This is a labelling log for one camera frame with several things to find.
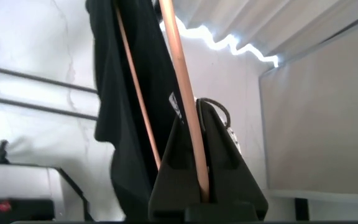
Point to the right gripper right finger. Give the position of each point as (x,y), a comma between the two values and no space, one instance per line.
(232,186)

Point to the black garment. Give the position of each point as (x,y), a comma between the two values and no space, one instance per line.
(117,93)

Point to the pink clothes hanger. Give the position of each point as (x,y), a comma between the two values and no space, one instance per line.
(182,77)

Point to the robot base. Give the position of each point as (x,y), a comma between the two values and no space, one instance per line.
(26,183)

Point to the black clothes rack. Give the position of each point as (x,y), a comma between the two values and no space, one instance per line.
(42,79)

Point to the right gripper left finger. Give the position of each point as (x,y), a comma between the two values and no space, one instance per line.
(176,186)

